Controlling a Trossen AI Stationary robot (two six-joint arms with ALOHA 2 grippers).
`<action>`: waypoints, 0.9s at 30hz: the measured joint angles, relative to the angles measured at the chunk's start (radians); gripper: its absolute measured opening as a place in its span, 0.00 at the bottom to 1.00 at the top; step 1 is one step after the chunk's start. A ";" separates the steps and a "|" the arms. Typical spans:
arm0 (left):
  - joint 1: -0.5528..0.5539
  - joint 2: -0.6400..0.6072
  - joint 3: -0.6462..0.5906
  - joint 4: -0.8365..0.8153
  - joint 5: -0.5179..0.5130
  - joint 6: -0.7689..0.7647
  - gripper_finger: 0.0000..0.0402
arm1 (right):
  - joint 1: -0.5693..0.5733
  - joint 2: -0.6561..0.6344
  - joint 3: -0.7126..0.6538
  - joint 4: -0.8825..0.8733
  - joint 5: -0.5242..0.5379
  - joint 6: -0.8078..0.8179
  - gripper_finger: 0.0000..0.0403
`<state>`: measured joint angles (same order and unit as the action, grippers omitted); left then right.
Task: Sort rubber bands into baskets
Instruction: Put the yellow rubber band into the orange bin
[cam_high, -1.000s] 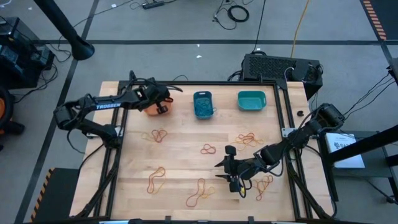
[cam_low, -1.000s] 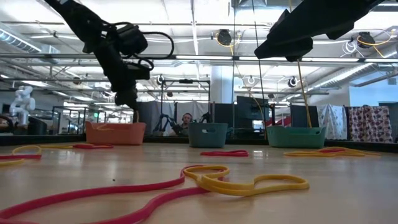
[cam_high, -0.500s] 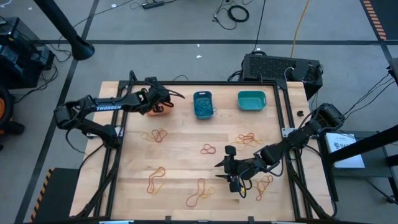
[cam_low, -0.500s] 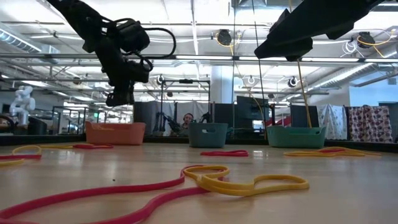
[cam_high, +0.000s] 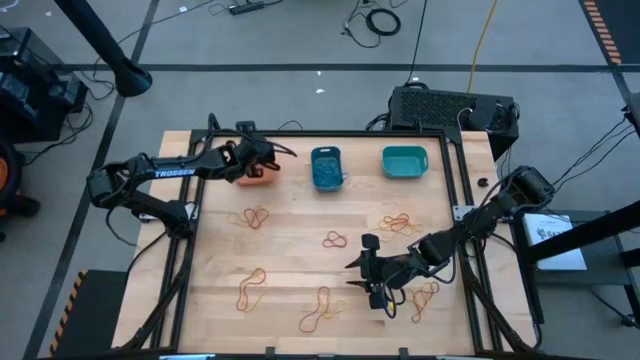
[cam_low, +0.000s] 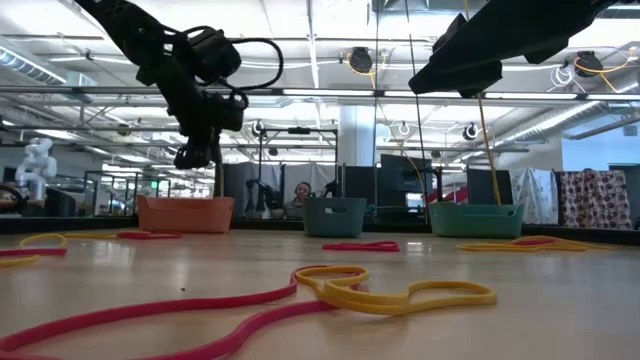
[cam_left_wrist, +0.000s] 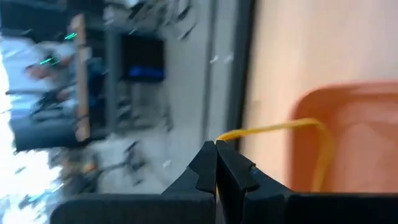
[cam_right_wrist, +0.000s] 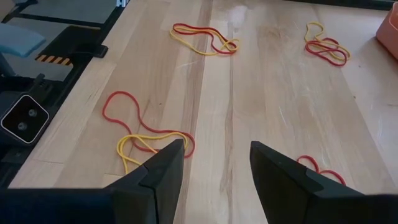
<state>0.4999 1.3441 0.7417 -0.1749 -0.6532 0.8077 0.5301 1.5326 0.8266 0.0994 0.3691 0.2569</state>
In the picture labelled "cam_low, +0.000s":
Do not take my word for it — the dark blue plastic basket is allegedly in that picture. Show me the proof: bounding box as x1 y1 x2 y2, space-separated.
302 196 369 239

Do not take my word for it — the white building column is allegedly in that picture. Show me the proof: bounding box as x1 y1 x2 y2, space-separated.
338 104 377 166

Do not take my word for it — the black equipment box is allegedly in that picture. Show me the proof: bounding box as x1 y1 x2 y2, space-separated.
44 187 77 218

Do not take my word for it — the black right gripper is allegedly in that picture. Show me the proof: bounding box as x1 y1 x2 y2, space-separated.
408 0 621 100

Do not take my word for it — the white curtain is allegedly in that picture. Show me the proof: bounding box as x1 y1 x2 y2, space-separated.
282 162 341 201

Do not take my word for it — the orange plastic basket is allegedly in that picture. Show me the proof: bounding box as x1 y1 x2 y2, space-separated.
137 194 236 235

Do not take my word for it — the black hanging cable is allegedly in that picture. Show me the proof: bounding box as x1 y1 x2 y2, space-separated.
402 0 431 225

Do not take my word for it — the yellow rubber band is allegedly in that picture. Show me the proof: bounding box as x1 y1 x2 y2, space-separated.
0 254 41 269
18 231 122 250
455 234 615 254
293 264 499 317

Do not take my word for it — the person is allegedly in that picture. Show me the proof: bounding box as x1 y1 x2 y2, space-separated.
281 180 315 220

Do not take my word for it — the teal green plastic basket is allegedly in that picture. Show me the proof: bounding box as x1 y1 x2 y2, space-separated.
428 201 526 240

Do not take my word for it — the white humanoid robot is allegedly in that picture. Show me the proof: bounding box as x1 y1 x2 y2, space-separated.
13 137 59 206

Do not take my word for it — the black metal station frame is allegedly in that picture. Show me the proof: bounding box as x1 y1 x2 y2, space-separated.
257 127 340 211

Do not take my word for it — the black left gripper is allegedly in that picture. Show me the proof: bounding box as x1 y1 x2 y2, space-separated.
158 27 250 170

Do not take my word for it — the black partition panel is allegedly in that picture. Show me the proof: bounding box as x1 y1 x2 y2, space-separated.
467 168 512 206
339 164 381 201

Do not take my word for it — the grey curtain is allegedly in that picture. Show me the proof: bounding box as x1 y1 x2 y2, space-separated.
223 161 282 217

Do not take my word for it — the white patterned cloth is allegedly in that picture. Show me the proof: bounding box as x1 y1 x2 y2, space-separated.
509 167 560 226

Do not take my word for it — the maroon dotted cloth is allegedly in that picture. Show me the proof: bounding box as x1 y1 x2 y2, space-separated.
558 169 634 231

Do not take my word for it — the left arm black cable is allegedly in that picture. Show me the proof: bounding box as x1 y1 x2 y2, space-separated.
219 37 285 101

